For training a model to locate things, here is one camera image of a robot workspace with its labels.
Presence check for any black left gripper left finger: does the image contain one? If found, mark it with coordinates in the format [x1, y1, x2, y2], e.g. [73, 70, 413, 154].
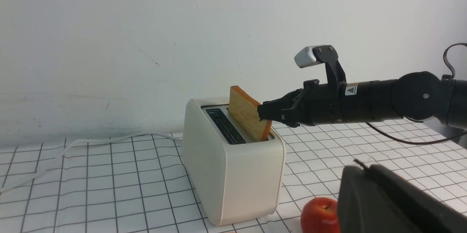
[337, 166, 422, 233]

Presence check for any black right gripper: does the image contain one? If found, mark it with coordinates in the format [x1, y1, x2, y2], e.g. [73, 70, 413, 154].
[258, 79, 347, 127]

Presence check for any toast slice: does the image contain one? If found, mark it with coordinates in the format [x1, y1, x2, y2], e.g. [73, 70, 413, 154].
[228, 86, 272, 142]

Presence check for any cream white toaster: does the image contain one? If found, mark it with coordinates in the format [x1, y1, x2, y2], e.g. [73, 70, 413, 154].
[182, 97, 286, 226]

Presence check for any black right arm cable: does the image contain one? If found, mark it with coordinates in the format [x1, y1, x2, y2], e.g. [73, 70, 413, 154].
[366, 43, 467, 145]

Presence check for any white checkered tablecloth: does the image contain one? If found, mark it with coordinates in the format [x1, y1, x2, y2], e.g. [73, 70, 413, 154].
[0, 124, 467, 233]

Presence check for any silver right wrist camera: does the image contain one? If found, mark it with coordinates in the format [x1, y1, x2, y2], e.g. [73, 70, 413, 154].
[294, 45, 347, 88]

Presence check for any red apple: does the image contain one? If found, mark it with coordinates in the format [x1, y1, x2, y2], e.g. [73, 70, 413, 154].
[300, 197, 341, 233]

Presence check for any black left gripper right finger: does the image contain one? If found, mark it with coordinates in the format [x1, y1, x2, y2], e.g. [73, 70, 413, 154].
[354, 159, 466, 233]

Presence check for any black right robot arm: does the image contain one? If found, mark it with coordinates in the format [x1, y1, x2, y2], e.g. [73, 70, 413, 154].
[258, 71, 467, 129]

